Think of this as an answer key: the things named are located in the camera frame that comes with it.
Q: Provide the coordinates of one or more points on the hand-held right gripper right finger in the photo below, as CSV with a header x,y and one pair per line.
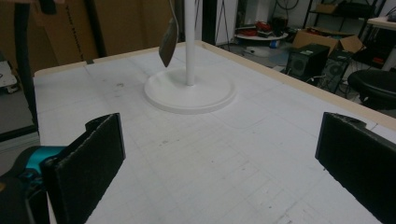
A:
x,y
361,161

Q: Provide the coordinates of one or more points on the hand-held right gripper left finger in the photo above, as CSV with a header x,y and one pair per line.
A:
x,y
84,171

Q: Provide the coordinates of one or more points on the white hook rack stand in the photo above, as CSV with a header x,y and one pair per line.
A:
x,y
190,93

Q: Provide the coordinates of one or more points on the metal spatula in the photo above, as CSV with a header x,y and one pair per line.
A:
x,y
168,43

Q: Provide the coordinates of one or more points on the black round stool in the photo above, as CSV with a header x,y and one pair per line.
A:
x,y
373,84

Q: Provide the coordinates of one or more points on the black computer tower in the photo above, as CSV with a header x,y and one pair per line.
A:
x,y
305,62
337,71

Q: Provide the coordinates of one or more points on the open cardboard box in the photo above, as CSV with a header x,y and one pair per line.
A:
x,y
323,39

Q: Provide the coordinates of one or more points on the white grid mat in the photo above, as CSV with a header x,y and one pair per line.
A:
x,y
218,161

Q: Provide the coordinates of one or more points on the large cardboard sheet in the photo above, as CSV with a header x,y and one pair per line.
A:
x,y
77,31

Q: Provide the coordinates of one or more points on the black shelf rack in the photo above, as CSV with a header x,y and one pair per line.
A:
x,y
342,12

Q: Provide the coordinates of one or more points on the white round table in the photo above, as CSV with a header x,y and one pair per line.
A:
x,y
261,36

